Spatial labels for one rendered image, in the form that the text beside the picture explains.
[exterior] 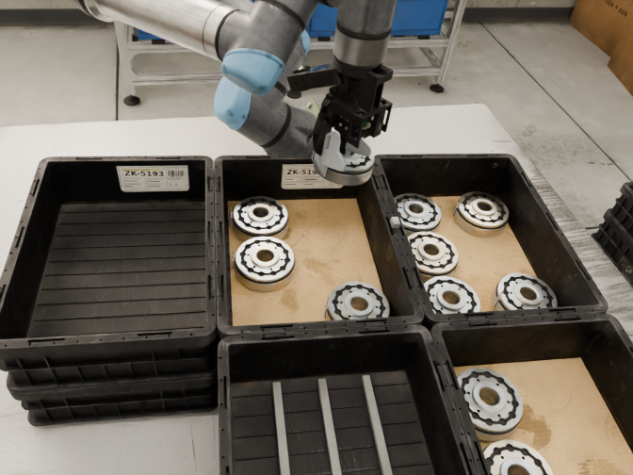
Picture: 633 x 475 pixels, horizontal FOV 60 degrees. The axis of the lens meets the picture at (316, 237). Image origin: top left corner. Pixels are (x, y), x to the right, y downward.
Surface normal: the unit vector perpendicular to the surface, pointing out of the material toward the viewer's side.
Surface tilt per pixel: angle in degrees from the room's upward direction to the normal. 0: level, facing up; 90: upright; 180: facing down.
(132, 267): 0
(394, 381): 0
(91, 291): 0
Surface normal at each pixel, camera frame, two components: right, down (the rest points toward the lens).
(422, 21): 0.23, 0.71
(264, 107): 0.58, 0.30
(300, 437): 0.10, -0.70
